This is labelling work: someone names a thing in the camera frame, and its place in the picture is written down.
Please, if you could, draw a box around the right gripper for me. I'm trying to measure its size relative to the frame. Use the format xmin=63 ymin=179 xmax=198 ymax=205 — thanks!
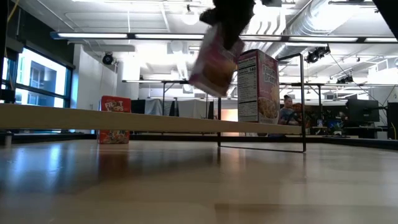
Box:
xmin=198 ymin=0 xmax=256 ymax=50

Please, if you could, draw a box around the Raisin Bran cereal box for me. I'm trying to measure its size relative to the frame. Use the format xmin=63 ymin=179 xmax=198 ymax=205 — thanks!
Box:
xmin=238 ymin=49 xmax=280 ymax=125
xmin=188 ymin=23 xmax=246 ymax=98

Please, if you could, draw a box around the Froot Loops cereal box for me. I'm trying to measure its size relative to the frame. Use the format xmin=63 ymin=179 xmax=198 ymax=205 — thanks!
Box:
xmin=98 ymin=95 xmax=132 ymax=144

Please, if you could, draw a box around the wooden shelf board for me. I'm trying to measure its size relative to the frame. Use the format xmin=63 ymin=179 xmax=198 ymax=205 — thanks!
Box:
xmin=0 ymin=103 xmax=302 ymax=135

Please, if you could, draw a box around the round white ceiling lamp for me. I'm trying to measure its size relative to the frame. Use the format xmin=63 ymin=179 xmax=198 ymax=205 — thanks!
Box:
xmin=181 ymin=9 xmax=200 ymax=26

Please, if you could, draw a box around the grey partition cloth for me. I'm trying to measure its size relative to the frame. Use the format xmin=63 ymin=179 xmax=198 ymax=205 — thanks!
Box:
xmin=144 ymin=98 xmax=215 ymax=119

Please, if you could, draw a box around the person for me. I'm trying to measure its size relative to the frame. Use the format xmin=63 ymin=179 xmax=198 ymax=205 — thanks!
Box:
xmin=277 ymin=95 xmax=303 ymax=126

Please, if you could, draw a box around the long LED light bar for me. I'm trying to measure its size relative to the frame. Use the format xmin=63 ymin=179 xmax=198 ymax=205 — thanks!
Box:
xmin=49 ymin=30 xmax=398 ymax=44

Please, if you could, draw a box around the small potted plant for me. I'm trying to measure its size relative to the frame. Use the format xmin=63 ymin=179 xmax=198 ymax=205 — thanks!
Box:
xmin=329 ymin=120 xmax=343 ymax=136

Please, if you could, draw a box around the black computer monitor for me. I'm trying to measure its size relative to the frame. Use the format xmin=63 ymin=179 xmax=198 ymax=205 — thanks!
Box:
xmin=346 ymin=98 xmax=381 ymax=123
xmin=386 ymin=101 xmax=398 ymax=140

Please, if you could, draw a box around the large window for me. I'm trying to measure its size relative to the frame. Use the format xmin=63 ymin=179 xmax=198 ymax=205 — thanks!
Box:
xmin=0 ymin=46 xmax=74 ymax=108

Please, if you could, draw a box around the silver ventilation duct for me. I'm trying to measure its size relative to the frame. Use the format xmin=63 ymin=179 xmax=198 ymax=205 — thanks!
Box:
xmin=266 ymin=0 xmax=346 ymax=58

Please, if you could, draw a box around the black overhead camera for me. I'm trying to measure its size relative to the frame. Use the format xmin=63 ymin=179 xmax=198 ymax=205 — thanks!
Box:
xmin=304 ymin=45 xmax=331 ymax=64
xmin=336 ymin=74 xmax=354 ymax=85

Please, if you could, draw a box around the background black rig frame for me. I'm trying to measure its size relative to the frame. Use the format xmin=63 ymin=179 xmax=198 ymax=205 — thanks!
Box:
xmin=123 ymin=79 xmax=220 ymax=119

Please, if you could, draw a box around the black metal shelf frame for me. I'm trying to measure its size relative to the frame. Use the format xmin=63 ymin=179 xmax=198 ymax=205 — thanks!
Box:
xmin=216 ymin=53 xmax=307 ymax=153

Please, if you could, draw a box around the black rig post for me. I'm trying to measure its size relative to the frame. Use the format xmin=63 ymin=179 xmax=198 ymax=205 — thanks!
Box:
xmin=0 ymin=0 xmax=9 ymax=103

